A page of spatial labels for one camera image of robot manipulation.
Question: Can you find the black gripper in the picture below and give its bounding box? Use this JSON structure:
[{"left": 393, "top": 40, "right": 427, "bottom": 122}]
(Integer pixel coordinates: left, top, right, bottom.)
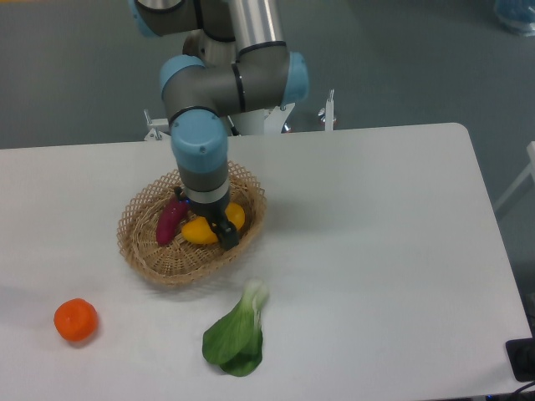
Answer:
[{"left": 174, "top": 186, "right": 239, "bottom": 251}]

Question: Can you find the yellow mango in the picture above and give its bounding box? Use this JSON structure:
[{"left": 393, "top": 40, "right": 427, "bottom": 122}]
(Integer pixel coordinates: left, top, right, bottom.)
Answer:
[{"left": 181, "top": 202, "right": 246, "bottom": 245}]

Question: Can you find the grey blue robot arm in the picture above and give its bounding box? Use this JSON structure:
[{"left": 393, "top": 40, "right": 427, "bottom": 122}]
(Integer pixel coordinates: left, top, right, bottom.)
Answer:
[{"left": 129, "top": 1, "right": 309, "bottom": 250}]

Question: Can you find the woven wicker basket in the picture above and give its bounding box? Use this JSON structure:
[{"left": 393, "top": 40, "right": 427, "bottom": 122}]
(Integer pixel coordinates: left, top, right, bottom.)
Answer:
[{"left": 117, "top": 161, "right": 267, "bottom": 287}]

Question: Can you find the purple sweet potato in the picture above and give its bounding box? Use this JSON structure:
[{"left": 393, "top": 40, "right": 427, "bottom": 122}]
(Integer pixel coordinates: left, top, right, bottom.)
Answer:
[{"left": 155, "top": 197, "right": 188, "bottom": 246}]

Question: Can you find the green bok choy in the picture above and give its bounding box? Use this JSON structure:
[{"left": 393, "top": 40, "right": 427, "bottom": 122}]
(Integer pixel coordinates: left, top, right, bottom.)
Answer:
[{"left": 201, "top": 279, "right": 269, "bottom": 377}]

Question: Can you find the orange tangerine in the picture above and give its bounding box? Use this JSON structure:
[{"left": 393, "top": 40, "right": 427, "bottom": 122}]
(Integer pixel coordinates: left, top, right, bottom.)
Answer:
[{"left": 53, "top": 298, "right": 99, "bottom": 343}]

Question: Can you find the black device at table edge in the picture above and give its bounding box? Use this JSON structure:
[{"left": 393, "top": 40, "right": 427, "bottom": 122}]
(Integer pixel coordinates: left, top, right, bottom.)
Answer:
[{"left": 505, "top": 338, "right": 534, "bottom": 383}]

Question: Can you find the blue plastic bag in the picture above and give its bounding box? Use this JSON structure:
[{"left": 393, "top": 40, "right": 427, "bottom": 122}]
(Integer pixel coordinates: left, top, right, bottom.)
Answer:
[{"left": 494, "top": 0, "right": 534, "bottom": 37}]

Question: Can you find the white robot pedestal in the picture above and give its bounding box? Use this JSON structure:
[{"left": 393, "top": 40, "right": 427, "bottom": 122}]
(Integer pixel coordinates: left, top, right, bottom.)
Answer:
[{"left": 143, "top": 33, "right": 338, "bottom": 142}]

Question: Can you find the white frame at right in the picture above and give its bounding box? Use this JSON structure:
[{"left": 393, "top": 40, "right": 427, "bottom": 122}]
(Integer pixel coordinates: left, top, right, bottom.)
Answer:
[{"left": 493, "top": 141, "right": 534, "bottom": 220}]

